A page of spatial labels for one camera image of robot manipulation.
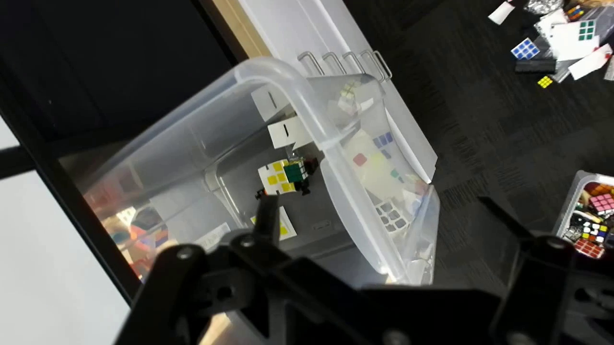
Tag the yellow green puzzle cube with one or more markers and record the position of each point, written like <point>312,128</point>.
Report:
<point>275,178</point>

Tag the small white carton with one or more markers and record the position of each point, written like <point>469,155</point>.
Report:
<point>266,101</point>
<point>289,132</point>

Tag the black cabinet door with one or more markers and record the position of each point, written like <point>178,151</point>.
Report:
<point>116,44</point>

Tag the clear plastic storage box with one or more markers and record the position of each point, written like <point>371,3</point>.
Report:
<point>212,126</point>

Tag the blue checkered puzzle cube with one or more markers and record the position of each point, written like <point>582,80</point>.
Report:
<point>527,47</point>

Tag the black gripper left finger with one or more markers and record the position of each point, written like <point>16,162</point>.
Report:
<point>174,287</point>

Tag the white cabinet with wooden top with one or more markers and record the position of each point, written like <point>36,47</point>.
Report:
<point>308,24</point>

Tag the small yellow tile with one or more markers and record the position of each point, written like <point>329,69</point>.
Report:
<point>546,80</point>

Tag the pink puzzle cube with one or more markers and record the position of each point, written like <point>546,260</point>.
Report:
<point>604,203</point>

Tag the white grid puzzle cube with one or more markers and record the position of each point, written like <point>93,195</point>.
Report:
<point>392,214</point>

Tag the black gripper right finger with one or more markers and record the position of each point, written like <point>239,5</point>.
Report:
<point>544,287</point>

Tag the white sheet with coloured squares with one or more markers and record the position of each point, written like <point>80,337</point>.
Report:
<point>377,172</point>

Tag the yellow white card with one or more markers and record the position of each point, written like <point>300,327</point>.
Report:
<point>287,222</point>

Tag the plain white card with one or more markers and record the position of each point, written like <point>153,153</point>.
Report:
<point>592,61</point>

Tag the small white card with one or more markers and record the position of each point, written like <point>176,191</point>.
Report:
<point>502,11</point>

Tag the black cube shelf unit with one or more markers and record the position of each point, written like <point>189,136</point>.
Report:
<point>39,139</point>

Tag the white box with teal squares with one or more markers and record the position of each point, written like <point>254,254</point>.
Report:
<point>569,38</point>

